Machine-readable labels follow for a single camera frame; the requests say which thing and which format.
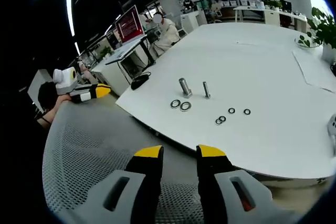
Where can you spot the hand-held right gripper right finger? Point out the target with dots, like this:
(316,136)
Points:
(223,182)

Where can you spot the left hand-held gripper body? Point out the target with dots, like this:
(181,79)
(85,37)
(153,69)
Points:
(66,81)

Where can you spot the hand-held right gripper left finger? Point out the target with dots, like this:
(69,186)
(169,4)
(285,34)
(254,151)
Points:
(143,179)

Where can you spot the small black washer pair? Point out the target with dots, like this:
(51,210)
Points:
(216,122)

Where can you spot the small metal washer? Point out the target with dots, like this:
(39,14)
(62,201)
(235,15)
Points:
(244,111)
(229,110)
(224,119)

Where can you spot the large metal washer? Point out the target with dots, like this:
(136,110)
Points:
(172,104)
(181,106)

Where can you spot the thick threaded stud bolt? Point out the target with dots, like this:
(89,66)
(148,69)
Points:
(184,87)

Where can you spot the thin threaded stud bolt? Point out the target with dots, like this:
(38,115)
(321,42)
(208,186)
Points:
(206,90)

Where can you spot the person's left hand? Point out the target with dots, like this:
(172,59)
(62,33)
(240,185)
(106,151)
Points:
(63,98)

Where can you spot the black computer mouse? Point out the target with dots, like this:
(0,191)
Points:
(137,82)

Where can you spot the small green plant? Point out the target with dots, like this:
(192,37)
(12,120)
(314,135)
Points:
(106,51)

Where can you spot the grey mesh office chair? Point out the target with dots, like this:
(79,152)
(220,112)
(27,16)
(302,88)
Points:
(99,140)

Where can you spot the white standing desk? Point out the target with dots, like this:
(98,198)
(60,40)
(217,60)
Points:
(126,52)

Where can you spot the monitor with red screen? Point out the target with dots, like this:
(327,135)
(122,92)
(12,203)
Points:
(130,26)

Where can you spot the white device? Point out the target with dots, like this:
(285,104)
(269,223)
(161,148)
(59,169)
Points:
(333,127)

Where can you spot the white paper sheet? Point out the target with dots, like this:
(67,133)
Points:
(315,69)

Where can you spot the glass bowl with plant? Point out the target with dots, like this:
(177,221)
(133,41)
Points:
(305,41)

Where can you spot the white background desk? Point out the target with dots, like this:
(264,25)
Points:
(270,14)

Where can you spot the large green potted plant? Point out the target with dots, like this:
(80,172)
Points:
(325,28)

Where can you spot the black background monitor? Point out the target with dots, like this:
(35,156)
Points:
(286,5)

